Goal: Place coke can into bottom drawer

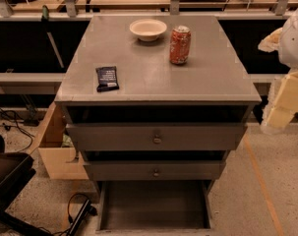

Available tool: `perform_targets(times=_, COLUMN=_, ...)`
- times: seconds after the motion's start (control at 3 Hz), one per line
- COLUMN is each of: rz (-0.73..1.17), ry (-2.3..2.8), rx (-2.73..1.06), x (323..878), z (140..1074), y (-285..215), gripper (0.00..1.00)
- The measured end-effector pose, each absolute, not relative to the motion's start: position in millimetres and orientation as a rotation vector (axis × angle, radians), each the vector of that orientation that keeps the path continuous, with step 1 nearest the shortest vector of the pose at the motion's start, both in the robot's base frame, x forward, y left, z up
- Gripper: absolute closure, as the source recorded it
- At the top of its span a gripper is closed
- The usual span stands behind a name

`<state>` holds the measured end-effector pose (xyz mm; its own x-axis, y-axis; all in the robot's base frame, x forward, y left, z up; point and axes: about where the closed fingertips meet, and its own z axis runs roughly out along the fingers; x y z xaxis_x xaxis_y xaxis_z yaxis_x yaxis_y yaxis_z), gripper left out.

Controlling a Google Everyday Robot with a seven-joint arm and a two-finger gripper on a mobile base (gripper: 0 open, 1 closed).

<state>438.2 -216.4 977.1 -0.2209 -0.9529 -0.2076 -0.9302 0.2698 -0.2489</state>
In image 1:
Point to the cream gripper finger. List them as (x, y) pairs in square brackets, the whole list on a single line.
[(282, 103), (271, 42)]

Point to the orange soda can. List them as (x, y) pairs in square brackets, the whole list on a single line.
[(180, 40)]

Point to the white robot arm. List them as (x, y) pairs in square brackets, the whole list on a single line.
[(288, 42)]

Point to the grey drawer cabinet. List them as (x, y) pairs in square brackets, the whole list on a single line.
[(211, 88)]

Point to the grey middle drawer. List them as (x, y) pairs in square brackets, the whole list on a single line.
[(154, 170)]

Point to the open grey bottom drawer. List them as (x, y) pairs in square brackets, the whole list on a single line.
[(154, 205)]

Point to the grey top drawer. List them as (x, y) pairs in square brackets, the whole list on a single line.
[(89, 137)]

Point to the white bowl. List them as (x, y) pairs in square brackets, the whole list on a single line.
[(148, 29)]

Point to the dark blue snack packet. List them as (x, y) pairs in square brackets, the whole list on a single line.
[(107, 79)]

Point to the black power strip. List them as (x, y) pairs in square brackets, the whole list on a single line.
[(86, 209)]

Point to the black chair base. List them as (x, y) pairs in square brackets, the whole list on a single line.
[(15, 172)]

